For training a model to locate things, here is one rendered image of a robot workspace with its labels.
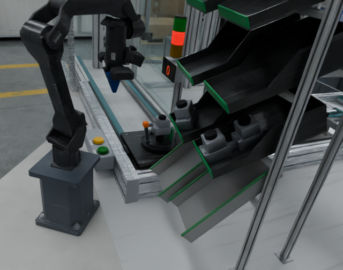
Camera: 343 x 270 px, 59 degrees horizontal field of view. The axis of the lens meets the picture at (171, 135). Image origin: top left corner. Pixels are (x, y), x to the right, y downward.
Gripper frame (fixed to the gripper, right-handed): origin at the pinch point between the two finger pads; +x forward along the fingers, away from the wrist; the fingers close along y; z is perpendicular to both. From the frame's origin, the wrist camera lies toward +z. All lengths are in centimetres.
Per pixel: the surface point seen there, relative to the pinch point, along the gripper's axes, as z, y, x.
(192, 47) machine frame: 72, 83, 12
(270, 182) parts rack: 23, -48, 6
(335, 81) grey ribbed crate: 239, 97, 45
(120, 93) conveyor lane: 23, 68, 34
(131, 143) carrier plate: 9.6, 8.2, 28.4
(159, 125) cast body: 18.3, 2.8, 18.7
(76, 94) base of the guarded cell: 1, 83, 39
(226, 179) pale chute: 21.8, -35.4, 14.9
